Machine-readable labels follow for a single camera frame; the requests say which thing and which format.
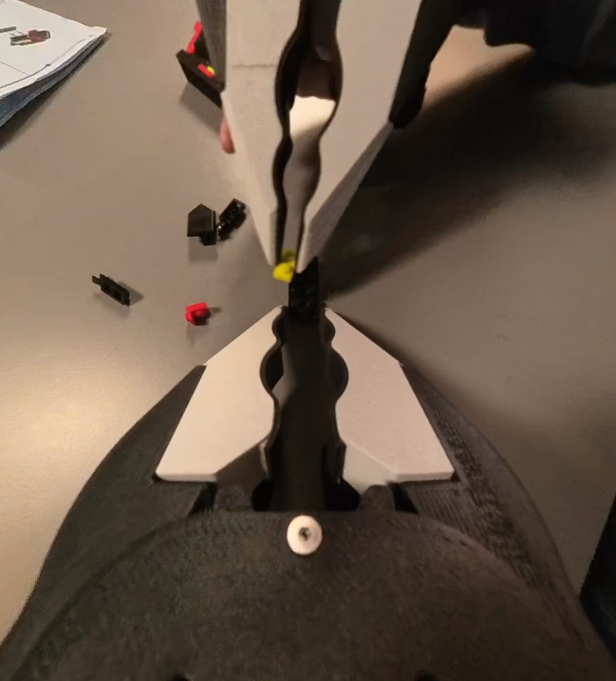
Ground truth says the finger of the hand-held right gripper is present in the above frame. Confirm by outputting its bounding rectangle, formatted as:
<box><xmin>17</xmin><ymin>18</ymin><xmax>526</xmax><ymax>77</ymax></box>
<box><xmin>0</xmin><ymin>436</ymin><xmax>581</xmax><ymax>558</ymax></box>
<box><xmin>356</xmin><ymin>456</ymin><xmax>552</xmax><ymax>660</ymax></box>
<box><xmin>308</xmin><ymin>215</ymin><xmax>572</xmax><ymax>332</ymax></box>
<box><xmin>222</xmin><ymin>0</ymin><xmax>303</xmax><ymax>265</ymax></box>
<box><xmin>297</xmin><ymin>0</ymin><xmax>424</xmax><ymax>262</ymax></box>

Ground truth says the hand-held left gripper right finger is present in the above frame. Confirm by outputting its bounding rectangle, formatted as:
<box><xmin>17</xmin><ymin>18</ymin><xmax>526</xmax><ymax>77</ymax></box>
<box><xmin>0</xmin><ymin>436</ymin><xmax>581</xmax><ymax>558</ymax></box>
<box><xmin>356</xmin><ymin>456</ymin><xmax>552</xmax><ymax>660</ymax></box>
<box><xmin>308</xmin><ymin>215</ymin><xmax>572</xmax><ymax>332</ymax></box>
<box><xmin>323</xmin><ymin>308</ymin><xmax>456</xmax><ymax>493</ymax></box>

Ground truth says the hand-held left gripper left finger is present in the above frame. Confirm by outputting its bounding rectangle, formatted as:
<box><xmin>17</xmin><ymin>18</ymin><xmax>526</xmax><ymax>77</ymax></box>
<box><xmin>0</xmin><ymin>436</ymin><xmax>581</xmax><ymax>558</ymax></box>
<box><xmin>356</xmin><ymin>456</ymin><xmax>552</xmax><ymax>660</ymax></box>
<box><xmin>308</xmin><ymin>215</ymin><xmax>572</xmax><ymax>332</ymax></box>
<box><xmin>156</xmin><ymin>306</ymin><xmax>287</xmax><ymax>480</ymax></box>

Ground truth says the red yellow black brick model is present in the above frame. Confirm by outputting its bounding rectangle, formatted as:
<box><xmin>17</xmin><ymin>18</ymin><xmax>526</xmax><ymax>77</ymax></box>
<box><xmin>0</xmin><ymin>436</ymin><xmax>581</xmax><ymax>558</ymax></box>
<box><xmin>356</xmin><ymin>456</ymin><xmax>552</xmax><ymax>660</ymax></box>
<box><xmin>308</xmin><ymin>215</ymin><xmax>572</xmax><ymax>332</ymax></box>
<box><xmin>176</xmin><ymin>21</ymin><xmax>227</xmax><ymax>108</ymax></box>

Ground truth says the black brick block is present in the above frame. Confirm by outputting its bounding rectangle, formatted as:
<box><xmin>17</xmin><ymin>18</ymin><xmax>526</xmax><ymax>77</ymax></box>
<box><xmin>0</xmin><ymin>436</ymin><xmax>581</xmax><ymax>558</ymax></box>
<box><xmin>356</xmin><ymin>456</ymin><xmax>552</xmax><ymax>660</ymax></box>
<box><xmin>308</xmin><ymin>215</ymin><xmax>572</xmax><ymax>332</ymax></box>
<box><xmin>288</xmin><ymin>257</ymin><xmax>326</xmax><ymax>325</ymax></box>

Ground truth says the person's right forearm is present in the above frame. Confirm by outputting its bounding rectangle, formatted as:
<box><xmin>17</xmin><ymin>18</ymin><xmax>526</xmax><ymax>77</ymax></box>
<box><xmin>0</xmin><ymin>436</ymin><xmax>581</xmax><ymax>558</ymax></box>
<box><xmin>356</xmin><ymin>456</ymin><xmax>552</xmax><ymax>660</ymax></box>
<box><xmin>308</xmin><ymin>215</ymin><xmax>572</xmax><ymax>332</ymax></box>
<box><xmin>483</xmin><ymin>0</ymin><xmax>616</xmax><ymax>88</ymax></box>

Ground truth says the small dark clip brick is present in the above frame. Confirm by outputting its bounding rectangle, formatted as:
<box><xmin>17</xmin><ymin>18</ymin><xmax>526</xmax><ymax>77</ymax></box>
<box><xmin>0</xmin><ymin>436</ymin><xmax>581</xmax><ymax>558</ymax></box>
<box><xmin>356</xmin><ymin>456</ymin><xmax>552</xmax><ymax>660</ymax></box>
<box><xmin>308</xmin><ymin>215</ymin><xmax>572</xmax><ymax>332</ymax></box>
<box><xmin>216</xmin><ymin>198</ymin><xmax>248</xmax><ymax>238</ymax></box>

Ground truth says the black clip brick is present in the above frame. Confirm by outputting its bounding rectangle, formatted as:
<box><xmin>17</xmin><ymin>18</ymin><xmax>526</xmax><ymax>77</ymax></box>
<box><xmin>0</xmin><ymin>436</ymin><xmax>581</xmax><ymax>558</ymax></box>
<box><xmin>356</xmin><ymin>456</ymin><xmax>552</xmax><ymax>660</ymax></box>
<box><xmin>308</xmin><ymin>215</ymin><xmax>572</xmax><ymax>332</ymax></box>
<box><xmin>92</xmin><ymin>274</ymin><xmax>131</xmax><ymax>307</ymax></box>

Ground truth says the open instruction booklet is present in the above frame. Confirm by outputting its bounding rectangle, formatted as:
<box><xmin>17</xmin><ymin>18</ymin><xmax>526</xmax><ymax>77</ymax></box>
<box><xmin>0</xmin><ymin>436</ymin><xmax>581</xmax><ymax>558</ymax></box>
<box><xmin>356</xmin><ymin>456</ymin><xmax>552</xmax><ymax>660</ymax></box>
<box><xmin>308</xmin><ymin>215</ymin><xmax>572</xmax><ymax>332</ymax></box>
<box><xmin>0</xmin><ymin>0</ymin><xmax>108</xmax><ymax>164</ymax></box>

